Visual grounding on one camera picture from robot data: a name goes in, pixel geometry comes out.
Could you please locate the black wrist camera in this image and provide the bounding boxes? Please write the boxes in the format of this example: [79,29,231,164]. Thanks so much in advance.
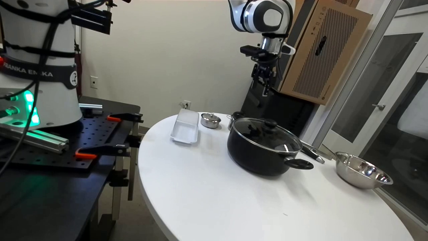
[239,42,270,57]

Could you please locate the aluminium rail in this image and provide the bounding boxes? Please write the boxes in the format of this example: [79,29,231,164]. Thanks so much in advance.
[0,120,71,153]

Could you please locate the large black hard case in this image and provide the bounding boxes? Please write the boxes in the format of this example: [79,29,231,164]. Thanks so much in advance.
[239,81,321,139]

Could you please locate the clear plastic container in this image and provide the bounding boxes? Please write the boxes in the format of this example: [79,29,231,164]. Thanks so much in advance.
[170,108,201,145]

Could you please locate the shallow steel pan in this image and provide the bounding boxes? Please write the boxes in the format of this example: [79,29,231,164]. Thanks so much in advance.
[199,111,223,129]

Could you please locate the steel mixing bowl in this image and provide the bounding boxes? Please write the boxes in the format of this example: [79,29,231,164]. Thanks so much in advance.
[333,149,394,190]

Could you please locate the black perforated workbench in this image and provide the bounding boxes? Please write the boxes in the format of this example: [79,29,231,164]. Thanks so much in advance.
[0,94,144,241]

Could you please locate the black mounted camera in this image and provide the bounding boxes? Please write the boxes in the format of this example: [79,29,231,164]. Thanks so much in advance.
[61,0,114,36]

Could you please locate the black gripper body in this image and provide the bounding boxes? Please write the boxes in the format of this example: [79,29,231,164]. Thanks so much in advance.
[251,52,281,84]

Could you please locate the large black pot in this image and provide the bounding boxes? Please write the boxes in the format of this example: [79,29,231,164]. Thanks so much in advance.
[226,116,316,178]

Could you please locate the black clamp with orange tip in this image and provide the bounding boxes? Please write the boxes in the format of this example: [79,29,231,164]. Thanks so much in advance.
[72,140,144,163]
[106,111,146,124]

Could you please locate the glass lid with black knob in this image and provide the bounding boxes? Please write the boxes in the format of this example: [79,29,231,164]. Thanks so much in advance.
[231,116,304,156]

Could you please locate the black base cable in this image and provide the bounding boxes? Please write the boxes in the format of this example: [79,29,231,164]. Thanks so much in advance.
[0,0,75,175]

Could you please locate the brown cardboard box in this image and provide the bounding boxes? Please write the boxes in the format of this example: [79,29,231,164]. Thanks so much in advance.
[278,0,374,107]

